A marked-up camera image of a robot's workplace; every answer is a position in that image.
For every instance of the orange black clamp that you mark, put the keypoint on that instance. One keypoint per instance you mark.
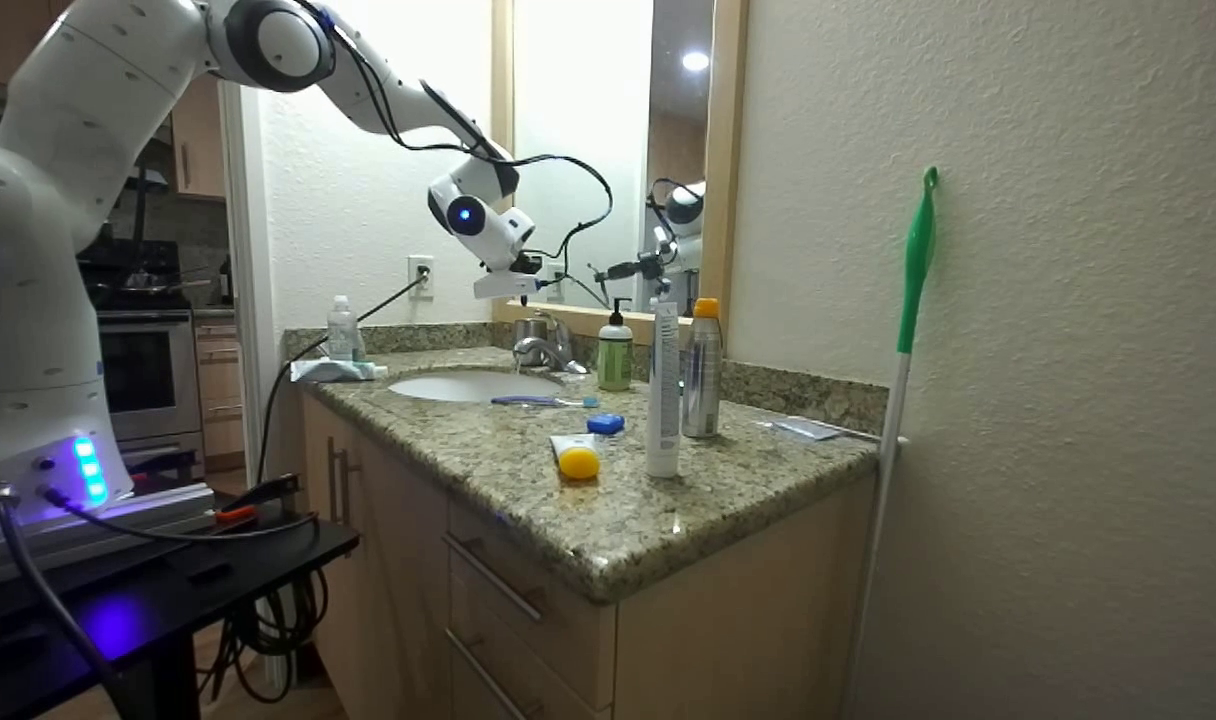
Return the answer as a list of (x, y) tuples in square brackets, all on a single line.
[(254, 504)]

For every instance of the green white mop handle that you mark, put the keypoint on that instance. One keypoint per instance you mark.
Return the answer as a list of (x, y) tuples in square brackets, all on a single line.
[(915, 278)]

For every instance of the tall white tube bottle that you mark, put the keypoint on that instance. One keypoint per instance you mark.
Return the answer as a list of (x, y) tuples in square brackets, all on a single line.
[(665, 388)]

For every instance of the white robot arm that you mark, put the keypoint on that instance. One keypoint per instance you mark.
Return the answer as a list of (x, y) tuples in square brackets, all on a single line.
[(77, 120)]

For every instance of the silver spray can orange cap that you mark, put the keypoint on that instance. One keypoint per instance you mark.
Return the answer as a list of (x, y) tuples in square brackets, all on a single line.
[(700, 370)]

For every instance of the wall power outlet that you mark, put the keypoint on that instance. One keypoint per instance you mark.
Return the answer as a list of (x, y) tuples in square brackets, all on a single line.
[(422, 272)]

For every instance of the green soap pump bottle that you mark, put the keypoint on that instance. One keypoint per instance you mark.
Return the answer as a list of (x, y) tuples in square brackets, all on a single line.
[(612, 355)]

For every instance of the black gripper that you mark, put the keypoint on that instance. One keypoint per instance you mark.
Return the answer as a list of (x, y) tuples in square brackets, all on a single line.
[(545, 271)]

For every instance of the white tube yellow cap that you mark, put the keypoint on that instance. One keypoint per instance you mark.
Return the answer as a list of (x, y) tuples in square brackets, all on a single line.
[(579, 458)]

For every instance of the white oval sink basin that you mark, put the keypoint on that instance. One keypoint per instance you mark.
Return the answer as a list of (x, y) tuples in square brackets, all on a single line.
[(474, 384)]

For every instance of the kitchen oven stove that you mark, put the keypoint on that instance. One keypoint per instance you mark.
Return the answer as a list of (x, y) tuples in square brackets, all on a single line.
[(144, 338)]

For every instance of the clear plastic bottle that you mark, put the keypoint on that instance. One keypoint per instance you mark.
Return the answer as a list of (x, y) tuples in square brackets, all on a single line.
[(341, 331)]

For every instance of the wood framed mirror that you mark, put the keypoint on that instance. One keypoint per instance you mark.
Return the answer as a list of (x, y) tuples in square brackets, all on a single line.
[(624, 113)]

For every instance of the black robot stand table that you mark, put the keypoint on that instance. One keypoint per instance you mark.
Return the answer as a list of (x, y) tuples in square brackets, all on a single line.
[(142, 610)]

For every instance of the wooden vanity cabinet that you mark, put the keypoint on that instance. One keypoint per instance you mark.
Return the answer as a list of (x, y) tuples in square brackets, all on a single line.
[(720, 595)]

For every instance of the clear plastic packet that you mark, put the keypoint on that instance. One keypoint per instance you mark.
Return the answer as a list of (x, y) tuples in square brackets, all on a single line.
[(801, 431)]

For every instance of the blue bottle cap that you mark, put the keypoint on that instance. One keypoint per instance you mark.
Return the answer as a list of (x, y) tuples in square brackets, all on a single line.
[(604, 424)]

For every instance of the chrome sink faucet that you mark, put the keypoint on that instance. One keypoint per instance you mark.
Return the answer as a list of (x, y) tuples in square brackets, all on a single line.
[(545, 347)]

